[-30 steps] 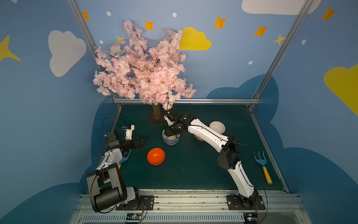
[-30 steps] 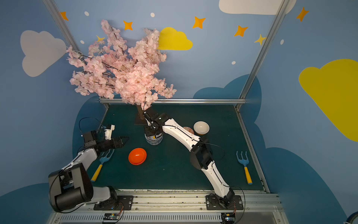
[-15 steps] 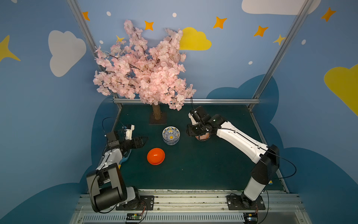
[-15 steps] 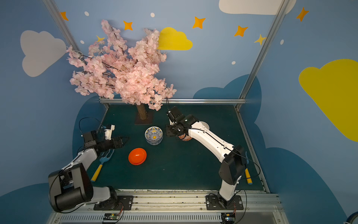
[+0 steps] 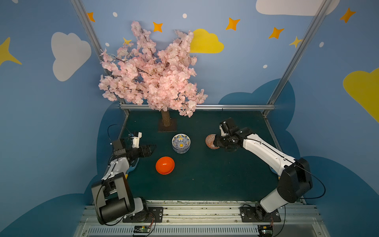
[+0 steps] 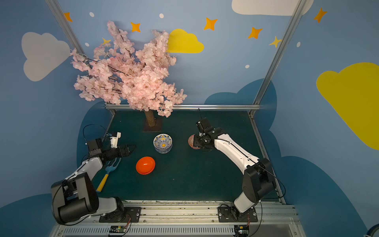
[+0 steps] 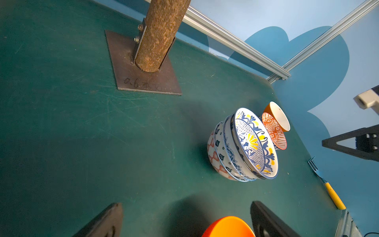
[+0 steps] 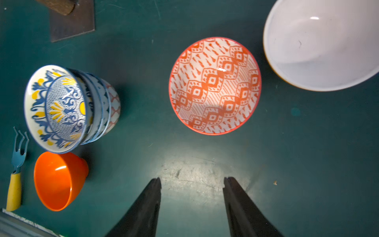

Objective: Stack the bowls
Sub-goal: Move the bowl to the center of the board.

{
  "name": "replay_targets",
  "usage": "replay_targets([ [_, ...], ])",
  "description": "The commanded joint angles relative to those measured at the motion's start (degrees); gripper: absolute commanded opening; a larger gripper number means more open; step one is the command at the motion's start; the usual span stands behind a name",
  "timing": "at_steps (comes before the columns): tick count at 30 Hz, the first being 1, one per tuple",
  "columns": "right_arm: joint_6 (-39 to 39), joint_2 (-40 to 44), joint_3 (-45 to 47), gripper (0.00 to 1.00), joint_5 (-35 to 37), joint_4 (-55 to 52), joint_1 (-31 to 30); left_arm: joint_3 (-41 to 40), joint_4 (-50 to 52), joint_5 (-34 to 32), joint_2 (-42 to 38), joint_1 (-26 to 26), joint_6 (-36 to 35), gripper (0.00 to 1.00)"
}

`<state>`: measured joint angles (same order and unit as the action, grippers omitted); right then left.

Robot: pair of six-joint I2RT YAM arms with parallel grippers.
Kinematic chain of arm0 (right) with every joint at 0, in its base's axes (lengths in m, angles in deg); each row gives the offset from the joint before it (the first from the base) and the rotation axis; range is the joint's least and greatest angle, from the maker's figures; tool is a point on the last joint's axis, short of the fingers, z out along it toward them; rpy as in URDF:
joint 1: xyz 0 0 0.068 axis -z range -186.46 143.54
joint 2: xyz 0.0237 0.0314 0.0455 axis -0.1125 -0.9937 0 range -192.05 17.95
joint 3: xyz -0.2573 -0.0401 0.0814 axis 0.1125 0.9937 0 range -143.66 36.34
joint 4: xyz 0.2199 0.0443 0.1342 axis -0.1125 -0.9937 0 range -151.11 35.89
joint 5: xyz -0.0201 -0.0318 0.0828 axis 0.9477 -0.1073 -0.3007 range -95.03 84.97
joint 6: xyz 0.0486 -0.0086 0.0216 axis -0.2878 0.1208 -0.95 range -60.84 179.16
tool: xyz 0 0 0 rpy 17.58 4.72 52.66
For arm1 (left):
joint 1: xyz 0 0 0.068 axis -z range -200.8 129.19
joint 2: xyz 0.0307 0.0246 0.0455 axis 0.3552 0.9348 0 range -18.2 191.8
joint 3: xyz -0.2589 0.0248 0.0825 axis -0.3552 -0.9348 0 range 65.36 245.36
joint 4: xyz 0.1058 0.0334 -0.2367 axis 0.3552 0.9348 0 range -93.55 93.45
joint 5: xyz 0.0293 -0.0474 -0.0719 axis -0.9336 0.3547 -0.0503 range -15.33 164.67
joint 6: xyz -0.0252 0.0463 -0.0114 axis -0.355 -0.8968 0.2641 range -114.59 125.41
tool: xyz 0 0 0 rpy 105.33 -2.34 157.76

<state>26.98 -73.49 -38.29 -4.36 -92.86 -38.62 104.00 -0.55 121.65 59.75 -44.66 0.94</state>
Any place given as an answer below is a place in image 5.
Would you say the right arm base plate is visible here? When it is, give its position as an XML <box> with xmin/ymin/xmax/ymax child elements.
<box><xmin>239</xmin><ymin>204</ymin><xmax>281</xmax><ymax>223</ymax></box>

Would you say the orange plastic bowl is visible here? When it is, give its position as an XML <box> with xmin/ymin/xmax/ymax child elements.
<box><xmin>156</xmin><ymin>157</ymin><xmax>175</xmax><ymax>175</ymax></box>

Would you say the blue yellow garden fork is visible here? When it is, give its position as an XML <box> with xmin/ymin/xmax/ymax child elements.
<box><xmin>125</xmin><ymin>158</ymin><xmax>140</xmax><ymax>179</ymax></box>
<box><xmin>269</xmin><ymin>166</ymin><xmax>280</xmax><ymax>179</ymax></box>

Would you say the aluminium front rail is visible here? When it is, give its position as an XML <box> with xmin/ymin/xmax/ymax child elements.
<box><xmin>74</xmin><ymin>200</ymin><xmax>330</xmax><ymax>237</ymax></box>

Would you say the red patterned bowl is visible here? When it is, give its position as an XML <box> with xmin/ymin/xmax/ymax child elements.
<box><xmin>205</xmin><ymin>134</ymin><xmax>220</xmax><ymax>150</ymax></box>

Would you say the left blue yellow garden fork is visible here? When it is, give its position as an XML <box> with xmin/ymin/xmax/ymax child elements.
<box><xmin>125</xmin><ymin>158</ymin><xmax>140</xmax><ymax>179</ymax></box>

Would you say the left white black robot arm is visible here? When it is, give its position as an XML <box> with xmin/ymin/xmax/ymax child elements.
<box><xmin>91</xmin><ymin>137</ymin><xmax>157</xmax><ymax>226</ymax></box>

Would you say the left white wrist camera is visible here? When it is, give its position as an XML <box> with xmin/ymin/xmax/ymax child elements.
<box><xmin>131</xmin><ymin>132</ymin><xmax>142</xmax><ymax>149</ymax></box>

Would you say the left green circuit board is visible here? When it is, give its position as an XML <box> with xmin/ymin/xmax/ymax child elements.
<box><xmin>133</xmin><ymin>226</ymin><xmax>152</xmax><ymax>235</ymax></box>

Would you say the pink cherry blossom tree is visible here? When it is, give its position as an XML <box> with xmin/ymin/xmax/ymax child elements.
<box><xmin>98</xmin><ymin>21</ymin><xmax>208</xmax><ymax>126</ymax></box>

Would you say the dark blue patterned bowl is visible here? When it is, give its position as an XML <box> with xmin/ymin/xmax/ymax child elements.
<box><xmin>174</xmin><ymin>149</ymin><xmax>189</xmax><ymax>154</ymax></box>

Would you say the right circuit board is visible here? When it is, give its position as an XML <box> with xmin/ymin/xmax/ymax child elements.
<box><xmin>258</xmin><ymin>225</ymin><xmax>273</xmax><ymax>237</ymax></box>

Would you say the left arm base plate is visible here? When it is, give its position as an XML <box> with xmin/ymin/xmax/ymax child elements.
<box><xmin>122</xmin><ymin>206</ymin><xmax>164</xmax><ymax>224</ymax></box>

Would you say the right blue yellow garden fork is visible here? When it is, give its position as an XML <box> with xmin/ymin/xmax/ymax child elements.
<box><xmin>269</xmin><ymin>166</ymin><xmax>280</xmax><ymax>179</ymax></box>

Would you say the blue white floral bowl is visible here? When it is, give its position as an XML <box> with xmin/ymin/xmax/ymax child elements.
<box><xmin>172</xmin><ymin>144</ymin><xmax>190</xmax><ymax>148</ymax></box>

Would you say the light blue patterned bowl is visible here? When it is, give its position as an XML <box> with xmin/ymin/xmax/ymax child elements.
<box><xmin>173</xmin><ymin>147</ymin><xmax>190</xmax><ymax>154</ymax></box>

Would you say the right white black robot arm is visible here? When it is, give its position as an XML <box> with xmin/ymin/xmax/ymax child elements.
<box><xmin>213</xmin><ymin>118</ymin><xmax>313</xmax><ymax>222</ymax></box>

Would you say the yellow blue patterned bowl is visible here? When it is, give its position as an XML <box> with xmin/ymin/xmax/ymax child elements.
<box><xmin>172</xmin><ymin>133</ymin><xmax>190</xmax><ymax>145</ymax></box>

